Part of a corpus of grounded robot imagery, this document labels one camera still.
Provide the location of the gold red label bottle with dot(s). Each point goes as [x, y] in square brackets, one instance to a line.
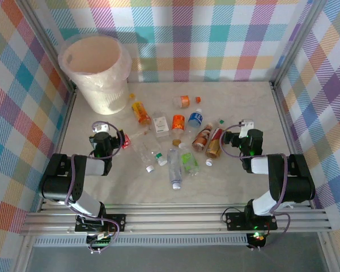
[214, 144]

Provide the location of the small green bottle cap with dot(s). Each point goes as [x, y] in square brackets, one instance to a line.
[221, 122]

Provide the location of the brown coffee bottle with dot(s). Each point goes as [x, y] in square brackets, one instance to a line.
[201, 139]

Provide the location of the blue label bottle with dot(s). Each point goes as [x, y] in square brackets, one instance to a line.
[195, 119]

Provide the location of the white label square bottle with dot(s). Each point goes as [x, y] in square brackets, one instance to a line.
[160, 126]

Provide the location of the clear bottle green white cap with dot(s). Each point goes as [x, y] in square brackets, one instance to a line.
[160, 158]

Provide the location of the green label bottle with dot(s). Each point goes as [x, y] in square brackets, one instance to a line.
[188, 160]

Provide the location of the orange label gold cap bottle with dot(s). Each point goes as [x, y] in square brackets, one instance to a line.
[178, 122]

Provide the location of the small orange label bottle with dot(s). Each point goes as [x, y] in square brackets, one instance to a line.
[184, 101]

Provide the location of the clear water bottle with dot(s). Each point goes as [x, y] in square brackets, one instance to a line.
[174, 170]

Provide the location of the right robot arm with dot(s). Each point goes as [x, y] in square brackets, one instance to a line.
[294, 184]

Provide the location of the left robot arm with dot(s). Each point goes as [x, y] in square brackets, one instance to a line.
[59, 184]

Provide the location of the white plastic waste bin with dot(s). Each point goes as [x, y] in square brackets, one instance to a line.
[107, 96]

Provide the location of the clear plastic bin liner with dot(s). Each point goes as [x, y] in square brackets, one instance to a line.
[124, 68]

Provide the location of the red label clear bottle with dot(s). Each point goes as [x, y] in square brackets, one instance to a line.
[127, 141]

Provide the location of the orange juice bottle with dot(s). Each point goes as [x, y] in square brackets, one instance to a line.
[140, 113]

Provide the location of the checkered cloth backdrop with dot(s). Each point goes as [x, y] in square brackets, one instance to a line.
[11, 113]
[187, 42]
[331, 113]

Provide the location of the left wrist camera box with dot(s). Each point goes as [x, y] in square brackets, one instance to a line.
[101, 128]

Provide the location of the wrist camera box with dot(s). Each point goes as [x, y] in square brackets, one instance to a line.
[246, 124]
[101, 128]

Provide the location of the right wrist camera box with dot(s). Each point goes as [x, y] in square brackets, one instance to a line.
[246, 124]

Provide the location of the aluminium table side rail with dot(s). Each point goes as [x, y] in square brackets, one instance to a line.
[286, 127]
[67, 113]

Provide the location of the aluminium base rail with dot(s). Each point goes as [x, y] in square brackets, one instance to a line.
[173, 221]

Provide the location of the aluminium frame post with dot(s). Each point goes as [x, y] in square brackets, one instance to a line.
[45, 42]
[297, 42]

